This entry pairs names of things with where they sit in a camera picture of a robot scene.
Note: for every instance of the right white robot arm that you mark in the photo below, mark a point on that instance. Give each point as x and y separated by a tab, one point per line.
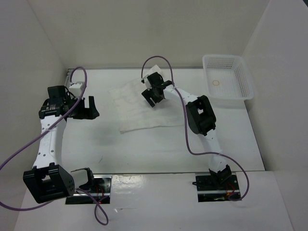
199	118

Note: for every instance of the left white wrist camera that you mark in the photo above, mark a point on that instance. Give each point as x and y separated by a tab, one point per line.
77	88

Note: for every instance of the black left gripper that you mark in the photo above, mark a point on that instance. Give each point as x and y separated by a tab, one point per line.
89	113

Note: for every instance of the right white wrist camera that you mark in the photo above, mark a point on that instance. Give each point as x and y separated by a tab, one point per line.
146	82

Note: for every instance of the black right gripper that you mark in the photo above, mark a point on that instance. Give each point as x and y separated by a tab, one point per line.
148	94

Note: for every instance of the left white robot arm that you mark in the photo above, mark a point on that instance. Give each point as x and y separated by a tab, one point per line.
48	180

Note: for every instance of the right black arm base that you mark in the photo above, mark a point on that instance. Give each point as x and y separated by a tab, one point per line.
211	189

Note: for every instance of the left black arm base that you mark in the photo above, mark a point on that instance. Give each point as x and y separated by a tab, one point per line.
97	185

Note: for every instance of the white pleated skirt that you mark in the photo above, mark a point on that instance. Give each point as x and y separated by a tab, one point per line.
135	113

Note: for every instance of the white perforated plastic basket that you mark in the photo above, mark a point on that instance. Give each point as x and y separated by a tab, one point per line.
232	73

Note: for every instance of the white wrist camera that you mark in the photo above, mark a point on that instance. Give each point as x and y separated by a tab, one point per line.
77	88
146	82

